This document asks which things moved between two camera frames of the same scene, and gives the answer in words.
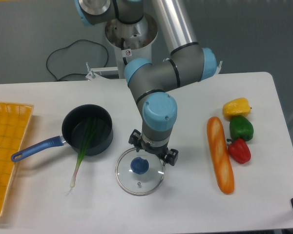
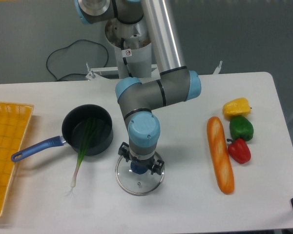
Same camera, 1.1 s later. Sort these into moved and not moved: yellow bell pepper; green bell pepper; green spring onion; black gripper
Moved: black gripper
Not moved: green spring onion; green bell pepper; yellow bell pepper
